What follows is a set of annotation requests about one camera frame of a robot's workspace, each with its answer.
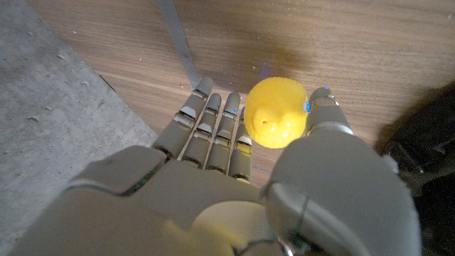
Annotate black backpack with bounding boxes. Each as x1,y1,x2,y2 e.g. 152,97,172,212
373,81,455,256

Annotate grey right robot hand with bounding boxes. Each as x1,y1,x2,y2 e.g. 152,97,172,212
6,76,424,256

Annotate yellow ball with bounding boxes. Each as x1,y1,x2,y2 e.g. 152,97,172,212
244,77,309,149

